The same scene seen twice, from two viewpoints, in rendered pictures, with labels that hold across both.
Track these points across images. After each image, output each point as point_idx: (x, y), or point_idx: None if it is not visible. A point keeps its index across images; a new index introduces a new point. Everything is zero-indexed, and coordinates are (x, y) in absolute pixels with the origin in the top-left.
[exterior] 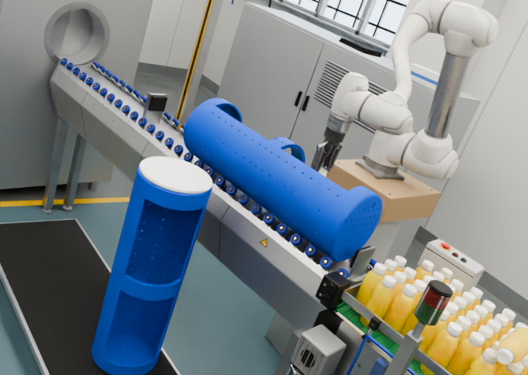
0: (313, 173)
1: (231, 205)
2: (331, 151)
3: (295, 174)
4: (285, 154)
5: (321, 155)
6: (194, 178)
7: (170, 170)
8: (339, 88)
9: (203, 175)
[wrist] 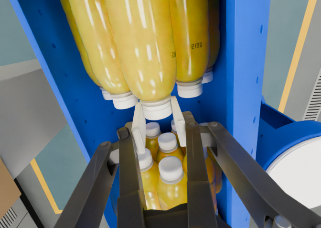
0: (246, 100)
1: None
2: (159, 221)
3: (258, 126)
4: (238, 210)
5: (251, 178)
6: (298, 169)
7: (314, 184)
8: None
9: (277, 176)
